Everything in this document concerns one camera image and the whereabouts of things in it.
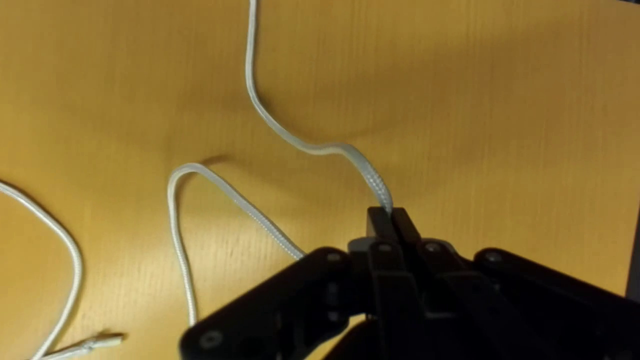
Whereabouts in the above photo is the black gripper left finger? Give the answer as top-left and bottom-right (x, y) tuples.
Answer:
(368, 208), (421, 360)

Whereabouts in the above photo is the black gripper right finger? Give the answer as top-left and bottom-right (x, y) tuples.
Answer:
(389, 208), (534, 360)

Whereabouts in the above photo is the white rope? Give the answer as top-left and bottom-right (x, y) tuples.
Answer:
(0, 0), (395, 360)

